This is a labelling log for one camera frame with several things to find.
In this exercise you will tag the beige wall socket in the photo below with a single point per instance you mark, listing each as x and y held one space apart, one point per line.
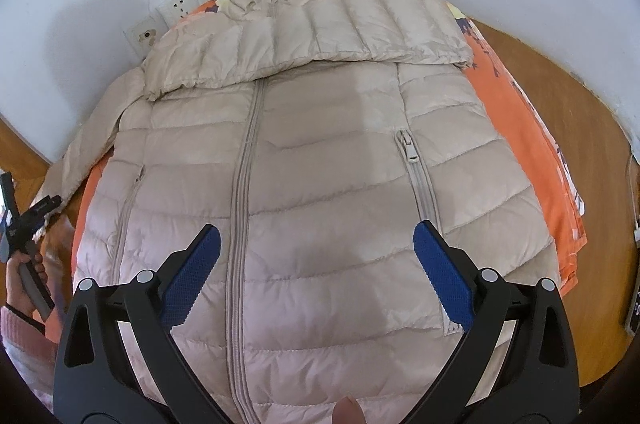
144 38

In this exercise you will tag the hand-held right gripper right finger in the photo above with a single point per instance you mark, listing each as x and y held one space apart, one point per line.
442 274

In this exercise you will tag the beige puffer jacket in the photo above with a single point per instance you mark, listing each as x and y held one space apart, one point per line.
325 154

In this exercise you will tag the orange floral blanket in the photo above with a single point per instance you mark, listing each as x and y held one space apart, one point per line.
525 129

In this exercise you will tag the person's left hand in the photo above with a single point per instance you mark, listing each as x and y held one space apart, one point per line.
17 284

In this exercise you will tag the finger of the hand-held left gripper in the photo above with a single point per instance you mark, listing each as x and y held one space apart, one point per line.
7 204

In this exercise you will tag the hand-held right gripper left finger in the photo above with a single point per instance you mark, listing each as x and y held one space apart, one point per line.
195 274

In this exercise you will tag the person's right hand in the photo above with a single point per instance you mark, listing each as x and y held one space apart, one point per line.
346 406

